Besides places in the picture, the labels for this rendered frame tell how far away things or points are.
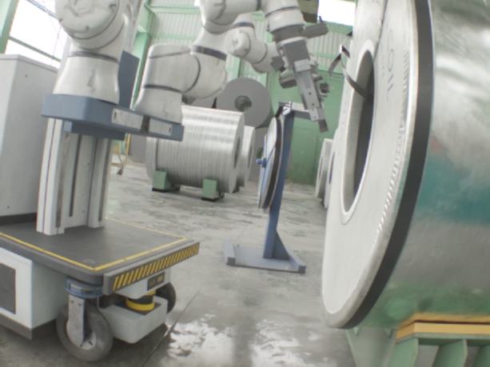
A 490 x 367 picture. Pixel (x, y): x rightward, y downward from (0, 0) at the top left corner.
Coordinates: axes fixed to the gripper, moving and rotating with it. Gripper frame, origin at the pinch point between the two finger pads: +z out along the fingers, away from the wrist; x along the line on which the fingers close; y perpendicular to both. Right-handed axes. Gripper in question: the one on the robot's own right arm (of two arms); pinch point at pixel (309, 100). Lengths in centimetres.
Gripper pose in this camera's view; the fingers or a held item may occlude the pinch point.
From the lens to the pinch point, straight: 98.8
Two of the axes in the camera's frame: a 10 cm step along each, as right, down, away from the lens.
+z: 2.6, 9.6, 0.8
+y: -9.6, 2.5, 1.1
